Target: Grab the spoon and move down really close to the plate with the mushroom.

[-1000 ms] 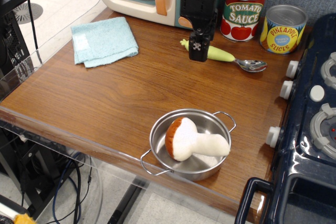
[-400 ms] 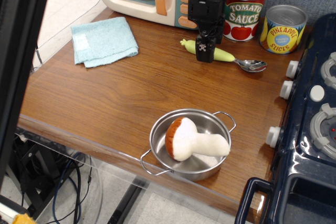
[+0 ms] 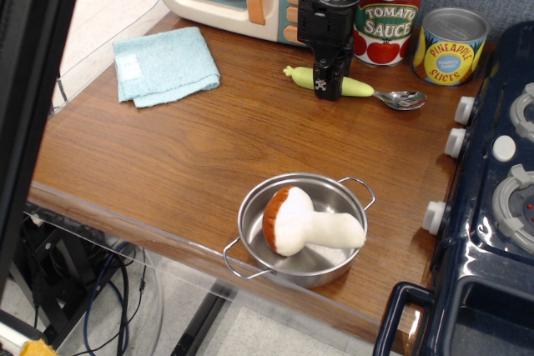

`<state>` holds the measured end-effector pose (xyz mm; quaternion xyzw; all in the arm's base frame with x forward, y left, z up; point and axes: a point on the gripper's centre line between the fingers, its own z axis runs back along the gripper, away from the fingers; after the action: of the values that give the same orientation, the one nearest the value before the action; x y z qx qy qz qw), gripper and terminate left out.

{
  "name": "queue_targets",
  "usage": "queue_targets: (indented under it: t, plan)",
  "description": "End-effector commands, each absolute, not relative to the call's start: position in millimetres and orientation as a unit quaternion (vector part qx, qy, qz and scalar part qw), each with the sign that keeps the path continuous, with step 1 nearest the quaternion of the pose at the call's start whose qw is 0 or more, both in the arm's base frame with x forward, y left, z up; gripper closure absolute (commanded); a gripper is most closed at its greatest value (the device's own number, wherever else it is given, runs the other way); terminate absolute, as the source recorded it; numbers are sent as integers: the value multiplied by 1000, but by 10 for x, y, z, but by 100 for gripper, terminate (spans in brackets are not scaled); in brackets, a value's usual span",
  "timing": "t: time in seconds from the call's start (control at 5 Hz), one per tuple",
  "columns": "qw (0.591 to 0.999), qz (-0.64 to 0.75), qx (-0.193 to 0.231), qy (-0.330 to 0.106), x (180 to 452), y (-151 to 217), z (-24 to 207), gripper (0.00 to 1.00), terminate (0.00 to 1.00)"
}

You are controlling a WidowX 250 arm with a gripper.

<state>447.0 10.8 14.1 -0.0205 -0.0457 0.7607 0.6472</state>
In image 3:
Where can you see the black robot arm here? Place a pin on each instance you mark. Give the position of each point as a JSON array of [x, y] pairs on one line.
[[327, 26]]

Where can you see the pineapple slices can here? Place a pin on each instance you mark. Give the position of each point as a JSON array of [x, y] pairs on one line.
[[449, 46]]

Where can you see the black desk at left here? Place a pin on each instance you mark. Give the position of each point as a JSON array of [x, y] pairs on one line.
[[33, 37]]

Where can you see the spoon with green handle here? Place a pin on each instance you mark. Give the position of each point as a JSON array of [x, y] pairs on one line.
[[397, 100]]

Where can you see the light blue folded towel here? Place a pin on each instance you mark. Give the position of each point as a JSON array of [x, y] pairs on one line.
[[164, 67]]

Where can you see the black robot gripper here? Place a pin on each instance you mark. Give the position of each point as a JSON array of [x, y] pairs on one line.
[[327, 29]]

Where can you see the steel pan with handles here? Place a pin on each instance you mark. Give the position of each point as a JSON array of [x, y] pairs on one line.
[[315, 265]]

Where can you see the plush mushroom toy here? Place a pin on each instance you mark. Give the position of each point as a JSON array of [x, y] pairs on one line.
[[290, 222]]

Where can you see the tomato sauce can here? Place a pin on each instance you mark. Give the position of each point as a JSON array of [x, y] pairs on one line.
[[383, 30]]

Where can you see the dark blue toy stove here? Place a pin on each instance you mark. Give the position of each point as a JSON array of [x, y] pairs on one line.
[[480, 301]]

